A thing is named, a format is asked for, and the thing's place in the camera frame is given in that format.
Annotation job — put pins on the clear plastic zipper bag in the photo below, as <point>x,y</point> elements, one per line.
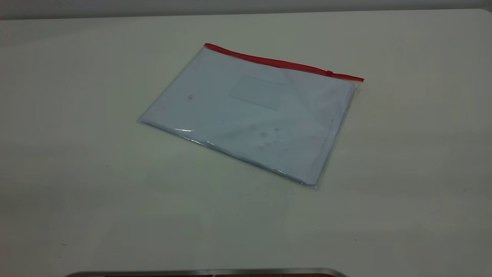
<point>253,115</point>

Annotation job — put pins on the silver metal frame bar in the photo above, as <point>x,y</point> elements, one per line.
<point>207,273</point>

